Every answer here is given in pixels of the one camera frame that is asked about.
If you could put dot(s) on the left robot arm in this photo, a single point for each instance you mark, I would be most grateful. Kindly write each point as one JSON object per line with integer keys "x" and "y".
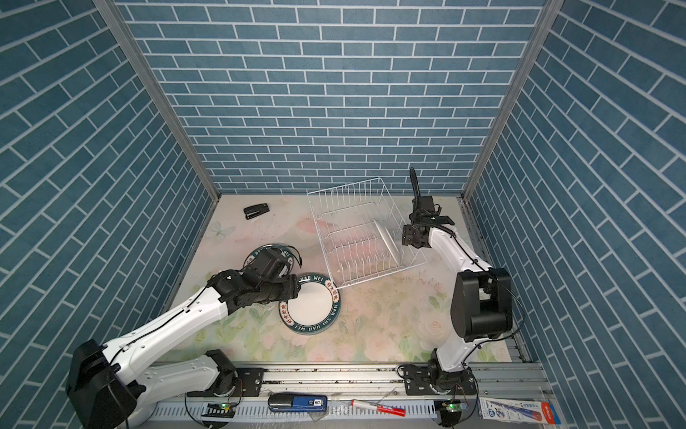
{"x": 108, "y": 383}

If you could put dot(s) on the blue black handheld device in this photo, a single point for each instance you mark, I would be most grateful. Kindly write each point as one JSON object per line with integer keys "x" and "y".
{"x": 297, "y": 403}

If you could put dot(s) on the black stapler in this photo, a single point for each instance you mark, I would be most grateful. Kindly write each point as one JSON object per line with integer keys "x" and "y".
{"x": 256, "y": 210}

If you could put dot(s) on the red handled screwdriver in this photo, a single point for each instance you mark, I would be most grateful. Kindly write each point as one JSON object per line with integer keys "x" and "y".
{"x": 360, "y": 404}

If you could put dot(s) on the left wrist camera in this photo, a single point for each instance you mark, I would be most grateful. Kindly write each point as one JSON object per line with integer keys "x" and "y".
{"x": 271, "y": 263}

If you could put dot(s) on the white toothpaste box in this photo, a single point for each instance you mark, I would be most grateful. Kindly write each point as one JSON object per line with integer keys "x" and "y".
{"x": 519, "y": 411}

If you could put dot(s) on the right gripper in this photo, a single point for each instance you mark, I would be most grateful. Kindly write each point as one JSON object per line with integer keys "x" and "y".
{"x": 407, "y": 234}

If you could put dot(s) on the controller board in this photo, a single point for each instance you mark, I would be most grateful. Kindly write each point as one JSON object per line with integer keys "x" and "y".
{"x": 450, "y": 409}
{"x": 219, "y": 410}

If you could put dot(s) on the aluminium mounting rail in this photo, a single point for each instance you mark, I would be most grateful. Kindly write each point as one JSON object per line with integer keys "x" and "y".
{"x": 405, "y": 387}

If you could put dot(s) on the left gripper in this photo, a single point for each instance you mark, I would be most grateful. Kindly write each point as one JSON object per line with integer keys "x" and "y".
{"x": 291, "y": 288}

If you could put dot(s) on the white wire dish rack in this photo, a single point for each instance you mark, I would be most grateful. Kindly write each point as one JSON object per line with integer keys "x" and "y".
{"x": 352, "y": 247}

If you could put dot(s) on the white plate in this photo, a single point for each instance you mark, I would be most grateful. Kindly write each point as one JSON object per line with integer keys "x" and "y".
{"x": 389, "y": 242}
{"x": 316, "y": 307}
{"x": 286, "y": 250}

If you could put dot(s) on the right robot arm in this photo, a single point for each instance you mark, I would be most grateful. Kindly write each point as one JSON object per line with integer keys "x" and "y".
{"x": 482, "y": 303}

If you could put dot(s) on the left controller board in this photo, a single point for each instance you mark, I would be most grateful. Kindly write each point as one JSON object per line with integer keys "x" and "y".
{"x": 219, "y": 410}

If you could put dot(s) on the right controller board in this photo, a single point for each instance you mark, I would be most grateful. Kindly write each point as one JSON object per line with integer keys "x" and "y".
{"x": 450, "y": 409}

